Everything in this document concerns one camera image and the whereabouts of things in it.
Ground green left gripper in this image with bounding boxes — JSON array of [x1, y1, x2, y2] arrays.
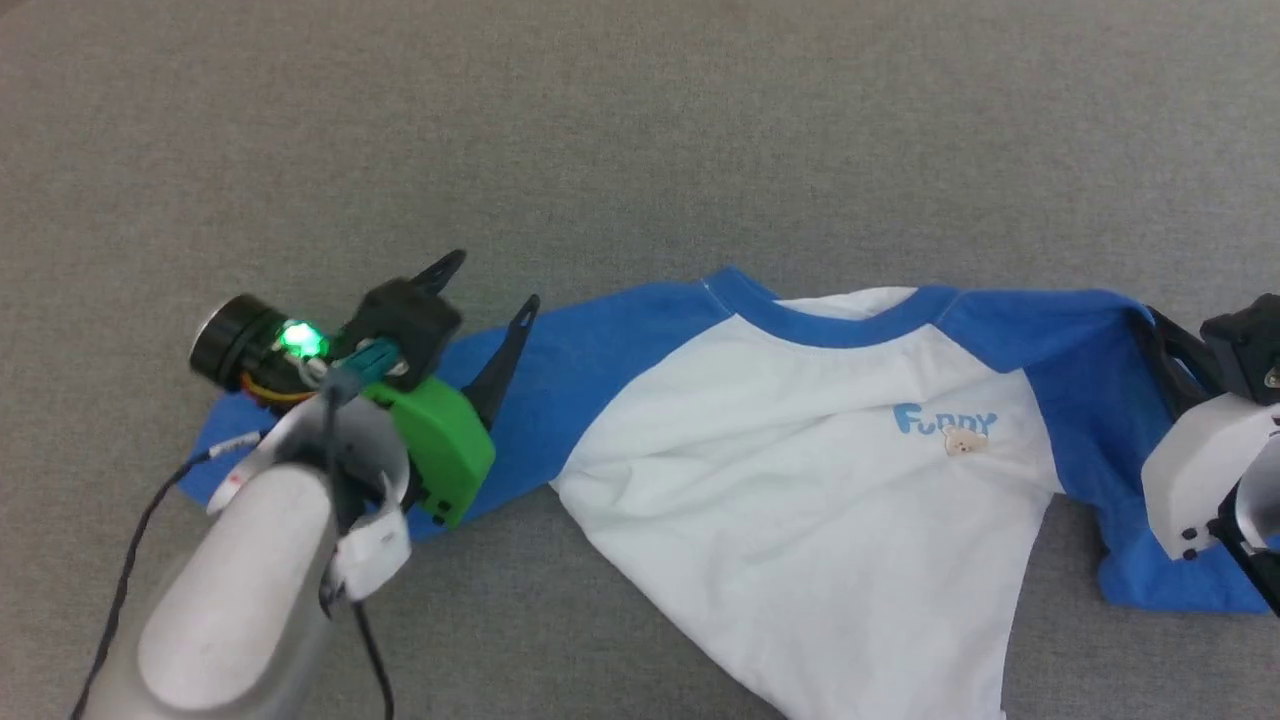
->
[[360, 249, 542, 530]]

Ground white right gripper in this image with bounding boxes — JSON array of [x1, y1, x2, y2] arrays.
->
[[1133, 305, 1280, 563]]

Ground blue and white T-shirt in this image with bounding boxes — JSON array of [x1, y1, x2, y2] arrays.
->
[[178, 265, 1280, 720]]

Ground thin black cable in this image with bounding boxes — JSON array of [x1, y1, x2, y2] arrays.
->
[[70, 430, 266, 720], [320, 375, 396, 720]]

